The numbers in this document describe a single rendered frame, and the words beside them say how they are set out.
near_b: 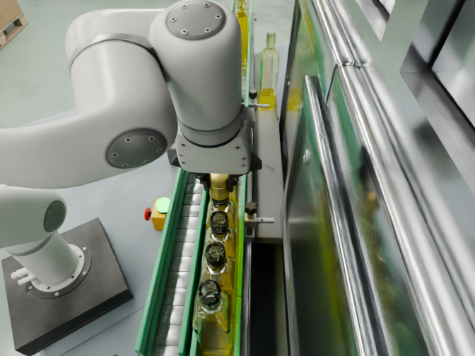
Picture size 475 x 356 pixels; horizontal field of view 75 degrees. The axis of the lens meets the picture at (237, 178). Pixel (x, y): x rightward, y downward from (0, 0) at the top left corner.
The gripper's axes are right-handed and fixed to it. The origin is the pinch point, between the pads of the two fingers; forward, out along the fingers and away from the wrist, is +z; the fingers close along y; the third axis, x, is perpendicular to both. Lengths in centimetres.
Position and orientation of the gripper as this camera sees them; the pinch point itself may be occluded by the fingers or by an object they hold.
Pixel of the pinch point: (218, 178)
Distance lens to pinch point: 50.5
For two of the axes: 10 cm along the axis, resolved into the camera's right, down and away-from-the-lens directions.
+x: -0.6, 8.9, -4.6
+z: 0.1, 4.6, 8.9
